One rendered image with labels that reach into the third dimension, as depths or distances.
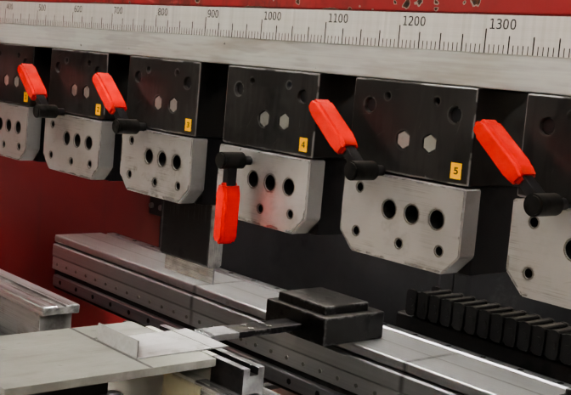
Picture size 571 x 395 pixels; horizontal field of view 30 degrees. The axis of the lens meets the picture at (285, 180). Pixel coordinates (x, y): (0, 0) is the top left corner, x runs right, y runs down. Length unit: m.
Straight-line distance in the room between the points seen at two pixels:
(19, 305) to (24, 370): 0.47
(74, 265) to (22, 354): 0.79
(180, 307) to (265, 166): 0.64
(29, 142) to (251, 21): 0.52
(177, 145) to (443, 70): 0.40
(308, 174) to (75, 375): 0.33
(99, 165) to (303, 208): 0.40
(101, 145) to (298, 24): 0.40
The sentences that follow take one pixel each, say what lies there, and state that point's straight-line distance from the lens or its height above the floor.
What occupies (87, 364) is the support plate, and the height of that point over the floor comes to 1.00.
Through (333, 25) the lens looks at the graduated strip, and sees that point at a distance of 1.05.
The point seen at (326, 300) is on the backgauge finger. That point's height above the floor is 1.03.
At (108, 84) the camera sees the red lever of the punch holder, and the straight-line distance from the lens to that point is 1.32.
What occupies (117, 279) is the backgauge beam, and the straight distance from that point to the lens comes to 1.87.
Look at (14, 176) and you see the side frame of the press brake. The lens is 2.12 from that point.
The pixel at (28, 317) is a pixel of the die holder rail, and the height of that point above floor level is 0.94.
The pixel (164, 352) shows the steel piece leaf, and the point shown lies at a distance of 1.25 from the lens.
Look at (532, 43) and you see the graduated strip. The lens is 0.89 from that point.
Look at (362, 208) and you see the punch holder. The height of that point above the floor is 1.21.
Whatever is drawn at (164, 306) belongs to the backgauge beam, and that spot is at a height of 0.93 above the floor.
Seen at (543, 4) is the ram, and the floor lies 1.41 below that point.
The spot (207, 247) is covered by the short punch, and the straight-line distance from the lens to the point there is 1.25.
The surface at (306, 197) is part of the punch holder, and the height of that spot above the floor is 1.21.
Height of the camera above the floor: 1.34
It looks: 6 degrees down
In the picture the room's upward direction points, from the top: 5 degrees clockwise
